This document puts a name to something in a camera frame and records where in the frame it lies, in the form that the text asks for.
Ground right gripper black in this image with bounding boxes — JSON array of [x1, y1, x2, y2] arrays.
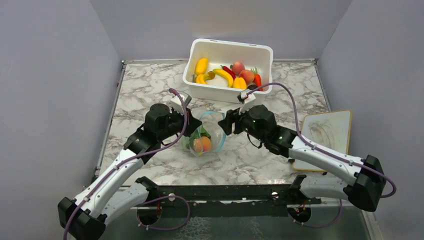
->
[[218, 102, 267, 143]]

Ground yellow pepper front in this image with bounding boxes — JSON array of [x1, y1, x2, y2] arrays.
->
[[232, 77, 248, 90]]

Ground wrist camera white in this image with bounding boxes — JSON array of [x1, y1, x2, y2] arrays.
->
[[237, 89, 256, 115], [170, 92, 192, 115]]

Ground red chili pepper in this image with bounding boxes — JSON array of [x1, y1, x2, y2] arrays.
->
[[221, 65, 236, 79]]

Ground yellow banana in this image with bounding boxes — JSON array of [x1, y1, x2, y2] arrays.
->
[[212, 68, 234, 88]]

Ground clear zip top bag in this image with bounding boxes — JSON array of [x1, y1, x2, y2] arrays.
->
[[180, 108, 227, 157]]

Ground yellow pepper left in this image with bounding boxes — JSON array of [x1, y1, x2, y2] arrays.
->
[[195, 71, 216, 85]]

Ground orange carrot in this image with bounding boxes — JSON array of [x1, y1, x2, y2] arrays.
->
[[249, 67, 262, 89]]

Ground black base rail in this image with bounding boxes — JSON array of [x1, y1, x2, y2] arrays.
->
[[135, 176, 322, 218]]

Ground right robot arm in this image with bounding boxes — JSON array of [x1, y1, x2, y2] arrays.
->
[[218, 105, 387, 212]]

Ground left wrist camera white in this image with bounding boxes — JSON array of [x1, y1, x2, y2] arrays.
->
[[170, 92, 192, 115]]

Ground yellow squash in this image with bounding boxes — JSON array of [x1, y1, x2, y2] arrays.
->
[[194, 58, 209, 76]]

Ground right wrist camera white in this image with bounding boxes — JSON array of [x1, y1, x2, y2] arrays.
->
[[237, 89, 256, 115]]

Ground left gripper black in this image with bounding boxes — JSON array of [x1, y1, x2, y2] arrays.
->
[[158, 106, 203, 142]]

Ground green lettuce head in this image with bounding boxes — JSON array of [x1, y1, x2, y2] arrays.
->
[[184, 126, 212, 151]]

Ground dark purple plum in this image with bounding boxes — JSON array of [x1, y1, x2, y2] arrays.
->
[[247, 84, 258, 90]]

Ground yellow pepper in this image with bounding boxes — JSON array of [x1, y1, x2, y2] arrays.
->
[[232, 77, 248, 90], [195, 71, 216, 85]]

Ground white board wooden frame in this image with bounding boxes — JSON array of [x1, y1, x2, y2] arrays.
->
[[301, 109, 353, 154]]

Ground white plastic bin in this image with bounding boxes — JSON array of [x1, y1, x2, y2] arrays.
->
[[182, 38, 274, 103]]

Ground peach orange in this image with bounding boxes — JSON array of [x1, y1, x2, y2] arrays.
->
[[193, 136, 212, 154]]

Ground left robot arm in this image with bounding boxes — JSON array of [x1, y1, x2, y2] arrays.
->
[[58, 103, 202, 240]]

